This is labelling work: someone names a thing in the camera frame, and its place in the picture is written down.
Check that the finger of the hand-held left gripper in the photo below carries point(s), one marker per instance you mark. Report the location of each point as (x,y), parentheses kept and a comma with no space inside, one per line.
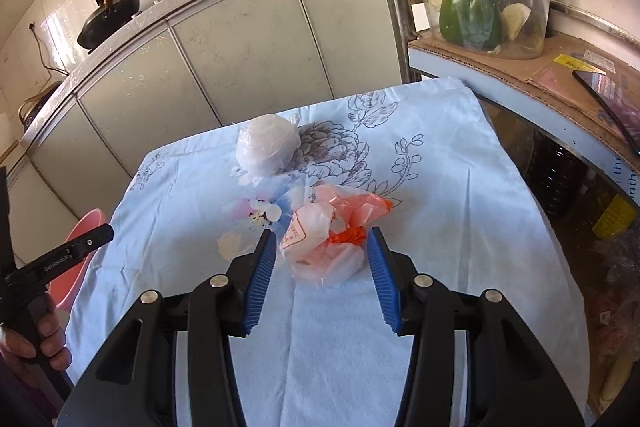
(92,239)

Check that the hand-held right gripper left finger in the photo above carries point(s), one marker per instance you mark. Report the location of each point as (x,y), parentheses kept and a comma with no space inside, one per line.
(260,287)

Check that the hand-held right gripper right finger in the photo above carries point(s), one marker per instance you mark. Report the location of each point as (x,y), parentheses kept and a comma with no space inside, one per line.
(385,287)

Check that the pink plastic basin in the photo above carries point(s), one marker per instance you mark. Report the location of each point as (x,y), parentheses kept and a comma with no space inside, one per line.
(75,282)

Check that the orange white plastic bag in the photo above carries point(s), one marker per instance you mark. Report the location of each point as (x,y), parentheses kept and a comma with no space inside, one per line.
(310,237)

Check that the person's left hand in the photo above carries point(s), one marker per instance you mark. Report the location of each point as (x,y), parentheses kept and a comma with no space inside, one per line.
(52,332)

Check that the light blue floral cloth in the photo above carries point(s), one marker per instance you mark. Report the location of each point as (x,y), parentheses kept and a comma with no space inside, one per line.
(450,217)

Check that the white crumpled plastic bag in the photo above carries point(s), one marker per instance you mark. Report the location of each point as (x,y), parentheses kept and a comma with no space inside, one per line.
(265,144)

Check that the dark rice cooker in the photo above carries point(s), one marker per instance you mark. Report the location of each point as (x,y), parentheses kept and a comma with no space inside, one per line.
(37,104)

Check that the dark bottle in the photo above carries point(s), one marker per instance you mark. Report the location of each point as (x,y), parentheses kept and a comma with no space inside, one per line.
(555,177)

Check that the black wok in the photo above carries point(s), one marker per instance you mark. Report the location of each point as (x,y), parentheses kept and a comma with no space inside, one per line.
(107,24)

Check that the yellow labelled container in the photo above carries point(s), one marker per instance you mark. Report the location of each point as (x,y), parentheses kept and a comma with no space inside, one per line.
(615,217)

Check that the brown cardboard sheet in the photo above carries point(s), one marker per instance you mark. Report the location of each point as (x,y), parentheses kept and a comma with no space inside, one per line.
(500,67)

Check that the grey kitchen cabinet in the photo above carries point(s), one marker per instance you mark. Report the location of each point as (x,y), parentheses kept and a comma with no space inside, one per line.
(240,37)

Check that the green bell pepper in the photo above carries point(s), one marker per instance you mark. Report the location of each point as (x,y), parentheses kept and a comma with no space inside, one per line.
(467,19)

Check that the black smartphone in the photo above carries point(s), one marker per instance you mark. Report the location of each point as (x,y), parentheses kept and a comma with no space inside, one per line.
(612,102)

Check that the pale cabbage piece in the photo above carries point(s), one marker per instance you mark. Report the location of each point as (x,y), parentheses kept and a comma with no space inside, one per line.
(515,19)

